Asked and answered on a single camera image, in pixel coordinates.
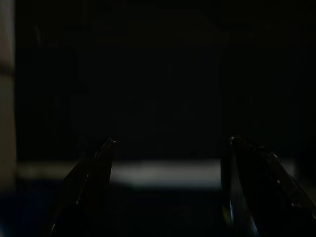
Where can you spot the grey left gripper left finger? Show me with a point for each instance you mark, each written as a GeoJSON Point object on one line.
{"type": "Point", "coordinates": [91, 187]}

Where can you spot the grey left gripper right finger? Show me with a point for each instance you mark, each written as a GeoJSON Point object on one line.
{"type": "Point", "coordinates": [261, 192]}

